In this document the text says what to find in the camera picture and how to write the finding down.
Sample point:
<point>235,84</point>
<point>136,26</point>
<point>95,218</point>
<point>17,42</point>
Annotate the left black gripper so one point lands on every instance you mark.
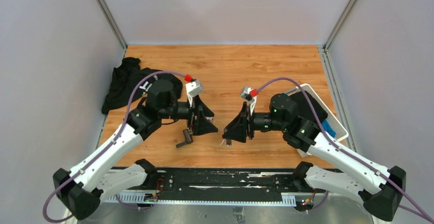
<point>201,126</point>

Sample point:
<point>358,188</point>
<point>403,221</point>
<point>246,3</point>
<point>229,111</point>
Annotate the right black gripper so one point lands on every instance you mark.
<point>236,130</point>

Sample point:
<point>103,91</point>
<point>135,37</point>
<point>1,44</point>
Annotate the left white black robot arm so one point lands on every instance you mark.
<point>82,188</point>

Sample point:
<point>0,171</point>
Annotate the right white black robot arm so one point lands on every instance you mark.
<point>364,181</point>

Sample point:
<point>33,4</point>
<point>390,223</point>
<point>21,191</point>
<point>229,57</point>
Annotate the black cloth with white print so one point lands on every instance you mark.
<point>126,77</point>

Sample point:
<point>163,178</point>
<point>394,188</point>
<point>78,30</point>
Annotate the blue cloth in basket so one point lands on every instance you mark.
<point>327,127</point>

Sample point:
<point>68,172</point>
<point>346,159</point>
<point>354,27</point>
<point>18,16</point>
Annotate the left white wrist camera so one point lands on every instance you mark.
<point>193,89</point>

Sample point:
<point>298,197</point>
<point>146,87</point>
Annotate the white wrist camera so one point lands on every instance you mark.
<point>193,89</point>
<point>249,94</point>

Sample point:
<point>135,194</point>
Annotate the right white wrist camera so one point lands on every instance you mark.
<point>249,94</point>

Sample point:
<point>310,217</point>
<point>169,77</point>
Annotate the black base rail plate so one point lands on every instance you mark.
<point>274,187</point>

